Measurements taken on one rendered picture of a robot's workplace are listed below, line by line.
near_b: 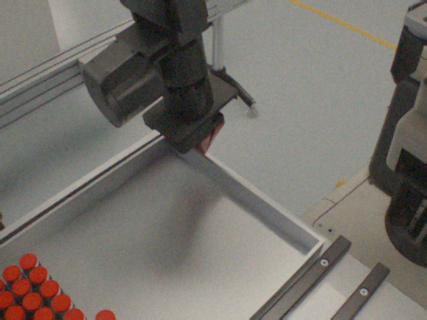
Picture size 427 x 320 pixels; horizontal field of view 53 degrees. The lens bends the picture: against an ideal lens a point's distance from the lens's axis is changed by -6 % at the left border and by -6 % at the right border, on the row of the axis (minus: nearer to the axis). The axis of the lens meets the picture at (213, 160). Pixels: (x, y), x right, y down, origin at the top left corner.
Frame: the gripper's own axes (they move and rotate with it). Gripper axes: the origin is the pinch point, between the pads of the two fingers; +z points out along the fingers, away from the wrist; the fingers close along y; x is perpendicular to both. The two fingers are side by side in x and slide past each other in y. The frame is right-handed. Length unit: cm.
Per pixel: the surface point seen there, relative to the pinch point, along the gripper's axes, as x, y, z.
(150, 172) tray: -3.7, 6.4, 2.0
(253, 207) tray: 10.5, 1.3, 2.0
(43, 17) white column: -142, -32, 59
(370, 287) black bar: 27.9, 1.1, 0.6
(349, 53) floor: -59, -149, 122
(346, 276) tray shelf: 24.7, 1.0, 2.8
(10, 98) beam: -84, 7, 40
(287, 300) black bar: 21.9, 8.6, -0.7
